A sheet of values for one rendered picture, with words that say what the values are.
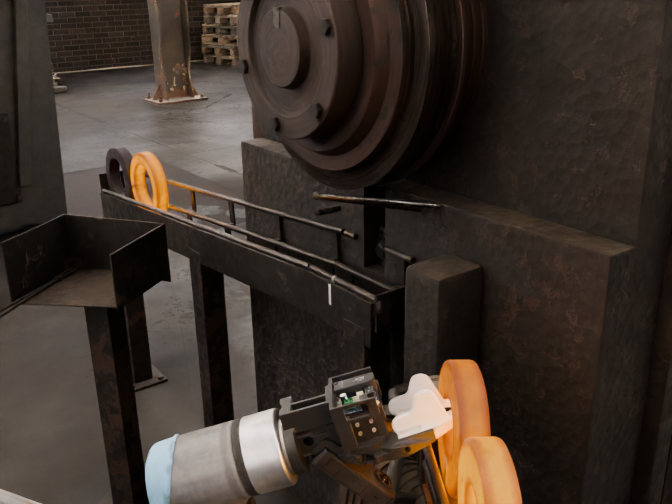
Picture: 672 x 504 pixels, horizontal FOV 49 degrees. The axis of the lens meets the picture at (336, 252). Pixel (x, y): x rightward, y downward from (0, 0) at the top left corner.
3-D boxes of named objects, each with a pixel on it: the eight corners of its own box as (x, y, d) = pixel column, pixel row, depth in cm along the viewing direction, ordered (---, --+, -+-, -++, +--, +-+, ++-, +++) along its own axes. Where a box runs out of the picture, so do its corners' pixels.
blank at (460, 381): (465, 340, 92) (438, 340, 92) (495, 394, 77) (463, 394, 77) (459, 453, 96) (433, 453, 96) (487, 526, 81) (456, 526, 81)
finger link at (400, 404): (461, 370, 84) (382, 392, 84) (472, 414, 86) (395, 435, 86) (456, 357, 87) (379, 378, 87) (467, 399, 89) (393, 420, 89)
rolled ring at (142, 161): (150, 233, 206) (161, 230, 208) (162, 191, 192) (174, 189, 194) (125, 182, 213) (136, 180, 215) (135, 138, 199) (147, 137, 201)
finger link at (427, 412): (466, 384, 81) (384, 407, 81) (478, 429, 83) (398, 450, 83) (461, 370, 84) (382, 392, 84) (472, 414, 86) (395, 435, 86)
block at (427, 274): (446, 379, 128) (452, 249, 120) (481, 398, 122) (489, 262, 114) (400, 399, 122) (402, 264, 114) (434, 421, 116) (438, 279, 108)
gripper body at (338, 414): (381, 397, 80) (275, 427, 81) (402, 461, 83) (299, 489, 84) (375, 363, 87) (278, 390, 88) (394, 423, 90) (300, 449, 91)
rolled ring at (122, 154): (123, 148, 207) (134, 146, 209) (101, 146, 222) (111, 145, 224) (134, 213, 212) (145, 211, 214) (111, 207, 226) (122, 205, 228)
